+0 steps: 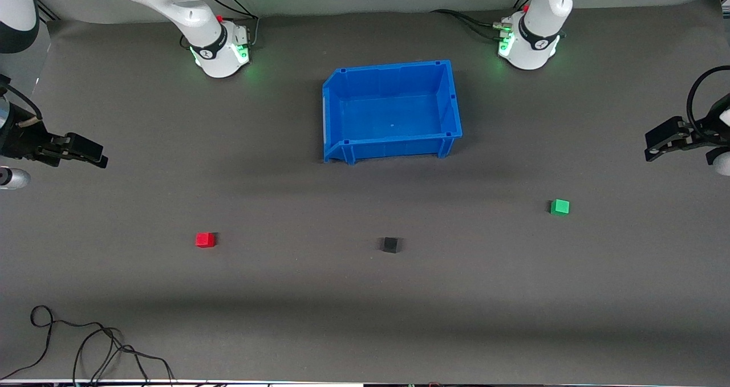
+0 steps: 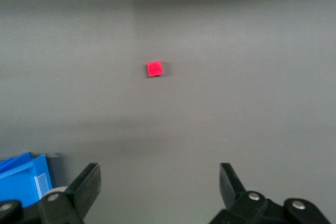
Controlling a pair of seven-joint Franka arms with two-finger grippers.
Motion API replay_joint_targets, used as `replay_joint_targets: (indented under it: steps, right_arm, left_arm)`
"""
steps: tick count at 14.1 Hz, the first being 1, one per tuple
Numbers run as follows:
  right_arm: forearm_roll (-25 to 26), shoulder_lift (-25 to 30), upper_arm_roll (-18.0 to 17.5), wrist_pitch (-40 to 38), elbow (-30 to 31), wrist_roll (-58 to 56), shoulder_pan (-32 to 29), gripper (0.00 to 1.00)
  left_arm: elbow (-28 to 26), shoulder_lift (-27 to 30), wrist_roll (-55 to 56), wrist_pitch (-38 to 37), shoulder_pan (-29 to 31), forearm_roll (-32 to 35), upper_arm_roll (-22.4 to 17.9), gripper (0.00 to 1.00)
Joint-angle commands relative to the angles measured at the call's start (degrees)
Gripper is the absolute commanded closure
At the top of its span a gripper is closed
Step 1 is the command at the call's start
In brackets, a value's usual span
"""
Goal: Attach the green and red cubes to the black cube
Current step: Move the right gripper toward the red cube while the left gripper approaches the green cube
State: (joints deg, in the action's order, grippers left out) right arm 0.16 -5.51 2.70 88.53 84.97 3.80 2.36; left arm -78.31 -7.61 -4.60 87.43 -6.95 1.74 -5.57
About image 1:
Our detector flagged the blue plastic storage bin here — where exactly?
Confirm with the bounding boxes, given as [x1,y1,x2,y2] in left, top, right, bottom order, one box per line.
[322,60,463,165]

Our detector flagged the dark grey table mat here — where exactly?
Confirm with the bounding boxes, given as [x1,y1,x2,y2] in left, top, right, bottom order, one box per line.
[0,0,730,386]

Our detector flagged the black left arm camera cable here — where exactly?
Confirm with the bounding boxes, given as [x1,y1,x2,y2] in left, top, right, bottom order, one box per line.
[686,65,730,142]

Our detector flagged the thin black loose cable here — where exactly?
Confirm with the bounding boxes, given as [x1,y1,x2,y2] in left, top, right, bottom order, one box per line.
[0,305,177,387]

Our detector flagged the black right arm base cables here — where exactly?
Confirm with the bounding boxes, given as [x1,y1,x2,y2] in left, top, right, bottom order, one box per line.
[180,0,261,51]

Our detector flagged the black arm base cables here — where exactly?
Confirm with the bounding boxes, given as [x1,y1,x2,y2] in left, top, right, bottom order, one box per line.
[180,0,261,51]
[431,0,534,43]

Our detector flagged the black left arm base cables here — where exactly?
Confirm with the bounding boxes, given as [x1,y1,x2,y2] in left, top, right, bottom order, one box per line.
[431,0,534,43]

